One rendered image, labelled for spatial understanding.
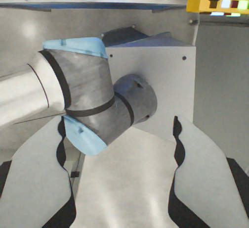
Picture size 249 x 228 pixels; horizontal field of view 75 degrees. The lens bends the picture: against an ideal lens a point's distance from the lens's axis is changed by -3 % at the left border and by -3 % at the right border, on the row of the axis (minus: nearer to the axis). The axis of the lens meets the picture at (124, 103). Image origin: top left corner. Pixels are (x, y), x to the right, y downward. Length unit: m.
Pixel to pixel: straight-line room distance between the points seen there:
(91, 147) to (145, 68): 0.24
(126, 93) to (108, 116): 0.10
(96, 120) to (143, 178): 2.19
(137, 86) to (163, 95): 0.07
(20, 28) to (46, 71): 1.45
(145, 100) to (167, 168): 2.05
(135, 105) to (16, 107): 0.26
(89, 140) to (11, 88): 0.16
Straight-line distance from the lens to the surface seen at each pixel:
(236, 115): 1.15
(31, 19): 1.68
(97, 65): 0.32
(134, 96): 0.43
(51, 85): 0.29
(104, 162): 2.24
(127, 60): 0.48
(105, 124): 0.36
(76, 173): 1.80
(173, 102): 0.45
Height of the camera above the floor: 1.54
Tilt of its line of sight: 63 degrees down
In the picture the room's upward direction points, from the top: 173 degrees clockwise
